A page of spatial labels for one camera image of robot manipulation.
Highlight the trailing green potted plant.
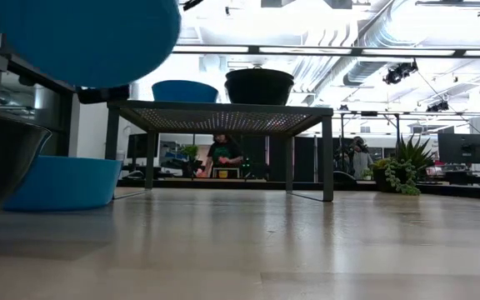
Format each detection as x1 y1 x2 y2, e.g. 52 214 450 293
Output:
371 157 423 197

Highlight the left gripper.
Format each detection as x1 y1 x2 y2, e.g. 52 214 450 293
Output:
75 84 132 105

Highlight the person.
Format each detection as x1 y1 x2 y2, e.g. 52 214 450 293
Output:
201 132 246 179
347 136 375 181

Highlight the spiky green potted plant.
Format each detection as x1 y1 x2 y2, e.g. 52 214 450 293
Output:
393 135 437 176

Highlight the blue plastic bowl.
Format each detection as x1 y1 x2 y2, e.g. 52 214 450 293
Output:
0 0 183 89
151 79 220 104
2 155 123 213

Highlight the long ceiling light fixture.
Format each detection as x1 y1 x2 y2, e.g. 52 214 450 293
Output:
172 43 480 59

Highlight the silver ventilation duct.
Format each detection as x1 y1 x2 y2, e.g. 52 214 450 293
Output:
289 0 423 87

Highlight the black ceiling-mounted camera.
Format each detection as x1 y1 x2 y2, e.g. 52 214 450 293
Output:
426 101 450 113
383 61 419 86

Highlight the black aluminium table frame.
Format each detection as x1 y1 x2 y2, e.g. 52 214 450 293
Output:
114 177 480 202

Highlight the grey perforated metal rack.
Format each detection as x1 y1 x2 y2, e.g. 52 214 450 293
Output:
104 99 335 203

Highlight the black computer monitor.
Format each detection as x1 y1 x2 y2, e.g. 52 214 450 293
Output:
437 132 480 165
126 132 161 160

